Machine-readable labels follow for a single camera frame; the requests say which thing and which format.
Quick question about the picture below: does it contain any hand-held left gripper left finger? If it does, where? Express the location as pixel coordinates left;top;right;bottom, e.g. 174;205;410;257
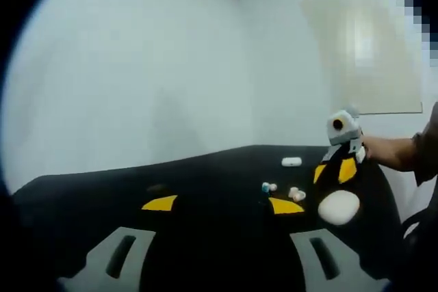
57;194;181;292

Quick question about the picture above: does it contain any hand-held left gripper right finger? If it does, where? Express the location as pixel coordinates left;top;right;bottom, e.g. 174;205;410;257
264;197;391;292

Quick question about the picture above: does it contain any small white charging case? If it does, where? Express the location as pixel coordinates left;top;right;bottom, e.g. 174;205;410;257
281;156;303;168

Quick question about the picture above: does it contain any white oval charging case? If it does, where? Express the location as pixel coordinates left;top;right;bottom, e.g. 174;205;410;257
317;190;361;226

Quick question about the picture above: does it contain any white ear clip earphone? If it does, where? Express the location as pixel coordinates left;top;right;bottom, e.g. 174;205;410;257
287;186;307;201

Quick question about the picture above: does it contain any person's right hand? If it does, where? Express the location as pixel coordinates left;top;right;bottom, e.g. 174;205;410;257
361;133;381;162

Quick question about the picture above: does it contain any person's olive shirt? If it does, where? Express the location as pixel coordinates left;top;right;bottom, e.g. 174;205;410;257
412;100;438;187

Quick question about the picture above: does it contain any black office chair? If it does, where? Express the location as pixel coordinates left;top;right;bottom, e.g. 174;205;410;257
402;208;438;241

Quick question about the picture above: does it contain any beige wall panel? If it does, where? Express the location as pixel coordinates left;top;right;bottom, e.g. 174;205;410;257
300;0;424;115

